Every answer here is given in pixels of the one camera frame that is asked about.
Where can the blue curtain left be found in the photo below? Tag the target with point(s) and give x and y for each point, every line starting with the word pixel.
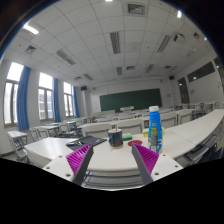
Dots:
pixel 22 116

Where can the green sponge block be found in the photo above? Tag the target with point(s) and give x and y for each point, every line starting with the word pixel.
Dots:
pixel 127 136

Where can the dark classroom door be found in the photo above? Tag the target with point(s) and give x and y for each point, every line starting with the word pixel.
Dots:
pixel 183 91

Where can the round wooden coaster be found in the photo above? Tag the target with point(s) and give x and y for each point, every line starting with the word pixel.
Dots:
pixel 116 147

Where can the green chalkboard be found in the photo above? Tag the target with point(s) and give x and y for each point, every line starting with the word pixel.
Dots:
pixel 141 99

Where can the ceiling projector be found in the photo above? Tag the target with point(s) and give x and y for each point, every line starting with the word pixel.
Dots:
pixel 179 38

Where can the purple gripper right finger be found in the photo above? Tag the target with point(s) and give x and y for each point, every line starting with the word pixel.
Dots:
pixel 146 160

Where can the blue plastic water bottle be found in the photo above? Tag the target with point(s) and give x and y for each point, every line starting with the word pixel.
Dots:
pixel 155 137

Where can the small white desk left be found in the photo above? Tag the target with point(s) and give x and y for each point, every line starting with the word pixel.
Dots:
pixel 18 139

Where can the blue curtain middle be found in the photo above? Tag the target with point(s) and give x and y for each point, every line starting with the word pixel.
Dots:
pixel 56 107

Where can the blue curtain right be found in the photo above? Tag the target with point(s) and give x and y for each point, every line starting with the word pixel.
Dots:
pixel 76 108

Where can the red round coaster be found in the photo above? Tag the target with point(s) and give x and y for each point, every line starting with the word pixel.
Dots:
pixel 138 142

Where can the yellow green packet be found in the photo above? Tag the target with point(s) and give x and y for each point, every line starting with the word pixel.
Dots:
pixel 146 130

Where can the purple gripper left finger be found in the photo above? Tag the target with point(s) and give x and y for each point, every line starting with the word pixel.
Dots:
pixel 79 161

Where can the black laptop sleeve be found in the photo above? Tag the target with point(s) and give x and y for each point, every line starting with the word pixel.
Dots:
pixel 84 141

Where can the white classroom chair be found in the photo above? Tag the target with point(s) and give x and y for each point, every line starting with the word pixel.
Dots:
pixel 168 119
pixel 131 126
pixel 96 130

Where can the blue curtain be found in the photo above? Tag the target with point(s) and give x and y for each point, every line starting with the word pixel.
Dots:
pixel 56 107
pixel 22 116
pixel 76 108

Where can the dark blue mug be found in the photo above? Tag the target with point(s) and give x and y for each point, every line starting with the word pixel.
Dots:
pixel 115 137

